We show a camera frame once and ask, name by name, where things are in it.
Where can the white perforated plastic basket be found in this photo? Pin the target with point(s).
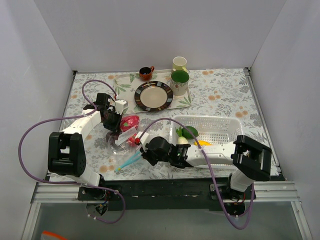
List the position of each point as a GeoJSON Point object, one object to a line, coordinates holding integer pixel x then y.
{"type": "Point", "coordinates": [220, 131]}

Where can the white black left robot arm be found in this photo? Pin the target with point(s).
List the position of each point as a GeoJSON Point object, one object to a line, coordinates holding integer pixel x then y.
{"type": "Point", "coordinates": [66, 149]}

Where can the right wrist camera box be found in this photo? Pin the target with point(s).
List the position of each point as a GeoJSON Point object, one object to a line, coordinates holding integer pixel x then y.
{"type": "Point", "coordinates": [142, 139]}

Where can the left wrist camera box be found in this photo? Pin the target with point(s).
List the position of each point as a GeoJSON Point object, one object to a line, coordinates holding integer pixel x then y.
{"type": "Point", "coordinates": [120, 106]}

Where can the yellow fake corn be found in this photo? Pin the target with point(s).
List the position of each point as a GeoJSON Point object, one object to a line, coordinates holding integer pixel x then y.
{"type": "Point", "coordinates": [203, 143]}

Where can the red fake fruit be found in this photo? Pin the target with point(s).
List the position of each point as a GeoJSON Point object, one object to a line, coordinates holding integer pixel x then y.
{"type": "Point", "coordinates": [128, 122]}

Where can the aluminium frame rail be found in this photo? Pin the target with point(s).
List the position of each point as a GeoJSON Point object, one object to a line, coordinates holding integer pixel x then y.
{"type": "Point", "coordinates": [186, 207]}

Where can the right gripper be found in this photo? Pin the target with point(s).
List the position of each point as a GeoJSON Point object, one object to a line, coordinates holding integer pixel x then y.
{"type": "Point", "coordinates": [147, 155]}

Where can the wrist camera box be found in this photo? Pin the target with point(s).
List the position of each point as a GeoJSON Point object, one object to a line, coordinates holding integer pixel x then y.
{"type": "Point", "coordinates": [142, 139]}
{"type": "Point", "coordinates": [120, 106]}

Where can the white fake food roll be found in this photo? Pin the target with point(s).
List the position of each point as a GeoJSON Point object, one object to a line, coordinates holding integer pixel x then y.
{"type": "Point", "coordinates": [181, 139]}

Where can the floral table mat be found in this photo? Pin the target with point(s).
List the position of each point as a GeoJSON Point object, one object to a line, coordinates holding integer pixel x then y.
{"type": "Point", "coordinates": [214, 92]}

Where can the floral serving tray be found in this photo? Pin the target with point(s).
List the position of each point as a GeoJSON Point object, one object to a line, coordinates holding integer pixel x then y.
{"type": "Point", "coordinates": [126, 85]}

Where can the clear zip top bag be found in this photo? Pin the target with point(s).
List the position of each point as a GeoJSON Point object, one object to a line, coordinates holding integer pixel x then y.
{"type": "Point", "coordinates": [124, 155]}

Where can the green fake vegetable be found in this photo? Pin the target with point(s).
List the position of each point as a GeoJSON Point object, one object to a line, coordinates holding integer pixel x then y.
{"type": "Point", "coordinates": [189, 132]}

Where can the dark rimmed ceramic plate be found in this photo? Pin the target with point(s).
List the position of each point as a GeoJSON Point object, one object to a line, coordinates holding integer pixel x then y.
{"type": "Point", "coordinates": [153, 96]}

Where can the pale yellow green mug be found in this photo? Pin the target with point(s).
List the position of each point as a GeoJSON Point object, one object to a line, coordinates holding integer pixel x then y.
{"type": "Point", "coordinates": [179, 63]}

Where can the small red fake strawberry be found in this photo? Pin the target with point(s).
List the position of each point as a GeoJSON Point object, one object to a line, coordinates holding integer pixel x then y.
{"type": "Point", "coordinates": [132, 140]}

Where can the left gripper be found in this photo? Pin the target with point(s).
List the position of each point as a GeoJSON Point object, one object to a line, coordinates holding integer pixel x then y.
{"type": "Point", "coordinates": [113, 125]}

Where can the floral mug green inside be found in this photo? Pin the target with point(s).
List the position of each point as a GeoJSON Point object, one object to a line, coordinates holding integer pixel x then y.
{"type": "Point", "coordinates": [179, 82]}

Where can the small orange brown cup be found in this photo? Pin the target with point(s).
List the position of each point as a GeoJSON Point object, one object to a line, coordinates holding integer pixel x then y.
{"type": "Point", "coordinates": [146, 73]}

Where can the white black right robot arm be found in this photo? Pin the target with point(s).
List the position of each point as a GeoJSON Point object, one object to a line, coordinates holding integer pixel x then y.
{"type": "Point", "coordinates": [251, 158]}

